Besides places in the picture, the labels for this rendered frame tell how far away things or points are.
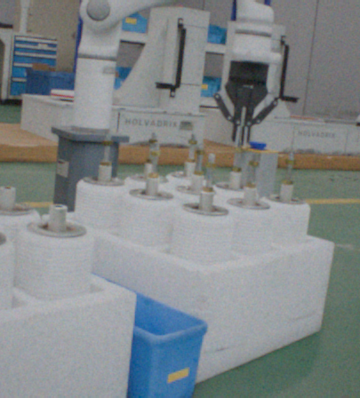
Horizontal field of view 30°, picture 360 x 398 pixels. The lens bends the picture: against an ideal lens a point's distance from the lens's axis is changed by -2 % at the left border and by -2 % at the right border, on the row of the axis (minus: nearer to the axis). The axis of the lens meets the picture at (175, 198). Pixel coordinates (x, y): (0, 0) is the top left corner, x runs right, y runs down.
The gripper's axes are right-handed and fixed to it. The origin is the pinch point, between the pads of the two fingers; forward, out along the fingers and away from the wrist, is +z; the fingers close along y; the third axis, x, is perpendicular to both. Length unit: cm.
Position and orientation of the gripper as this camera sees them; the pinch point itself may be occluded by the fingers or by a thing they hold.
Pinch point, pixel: (240, 135)
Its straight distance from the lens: 131.4
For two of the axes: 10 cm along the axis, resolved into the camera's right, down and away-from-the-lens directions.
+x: 0.8, 1.9, -9.8
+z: -1.1, 9.8, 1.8
